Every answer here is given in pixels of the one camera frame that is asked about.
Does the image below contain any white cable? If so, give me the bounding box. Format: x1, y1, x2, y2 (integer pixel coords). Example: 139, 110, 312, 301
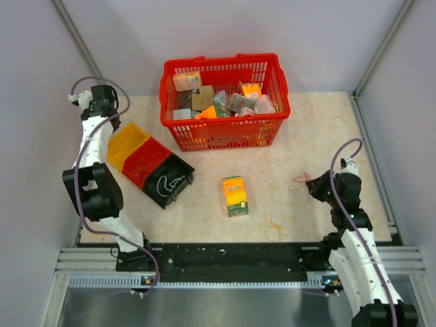
156, 175, 187, 198

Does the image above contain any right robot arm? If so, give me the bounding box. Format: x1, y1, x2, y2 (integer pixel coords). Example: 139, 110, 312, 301
300, 171, 418, 326

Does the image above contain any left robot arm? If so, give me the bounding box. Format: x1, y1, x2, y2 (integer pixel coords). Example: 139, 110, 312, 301
62, 85, 155, 272

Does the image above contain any yellow plastic bin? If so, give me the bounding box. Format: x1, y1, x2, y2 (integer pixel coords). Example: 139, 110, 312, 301
107, 122, 151, 172

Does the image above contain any red plastic bin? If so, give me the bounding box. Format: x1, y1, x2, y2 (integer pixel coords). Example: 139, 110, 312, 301
122, 137, 172, 189

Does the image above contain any orange box in basket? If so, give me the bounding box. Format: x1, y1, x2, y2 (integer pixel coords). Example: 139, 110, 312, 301
172, 71, 202, 92

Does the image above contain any sponge daddy package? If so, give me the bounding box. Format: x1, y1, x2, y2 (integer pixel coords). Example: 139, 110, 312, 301
222, 176, 249, 217

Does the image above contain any brown cardboard box in basket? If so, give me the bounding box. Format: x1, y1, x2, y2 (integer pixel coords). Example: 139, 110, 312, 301
191, 85, 215, 112

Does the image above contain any black plastic bin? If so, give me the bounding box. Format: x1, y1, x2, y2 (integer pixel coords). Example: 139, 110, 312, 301
142, 153, 195, 210

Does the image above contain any clear packet in basket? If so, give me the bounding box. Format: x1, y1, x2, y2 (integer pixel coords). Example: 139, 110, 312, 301
227, 93, 257, 114

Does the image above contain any red plastic shopping basket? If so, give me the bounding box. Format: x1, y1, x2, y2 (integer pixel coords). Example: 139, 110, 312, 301
159, 53, 291, 151

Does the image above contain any orange sponge pack in basket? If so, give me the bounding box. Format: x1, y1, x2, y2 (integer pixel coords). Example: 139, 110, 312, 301
240, 82, 262, 99

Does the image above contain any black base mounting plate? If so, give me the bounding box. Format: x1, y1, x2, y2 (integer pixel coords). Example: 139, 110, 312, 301
115, 243, 333, 283

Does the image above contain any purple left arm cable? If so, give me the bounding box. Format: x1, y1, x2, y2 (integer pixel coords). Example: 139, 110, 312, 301
69, 76, 161, 297

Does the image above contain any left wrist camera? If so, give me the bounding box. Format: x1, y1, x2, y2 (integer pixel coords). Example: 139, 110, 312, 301
68, 91, 93, 110

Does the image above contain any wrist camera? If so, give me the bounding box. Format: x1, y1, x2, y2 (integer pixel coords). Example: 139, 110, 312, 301
68, 91, 93, 110
339, 157, 358, 176

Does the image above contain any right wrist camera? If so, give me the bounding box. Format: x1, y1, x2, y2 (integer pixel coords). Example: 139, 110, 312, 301
339, 157, 358, 176

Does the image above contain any aluminium frame rail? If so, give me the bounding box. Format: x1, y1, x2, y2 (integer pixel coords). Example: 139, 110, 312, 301
54, 247, 425, 290

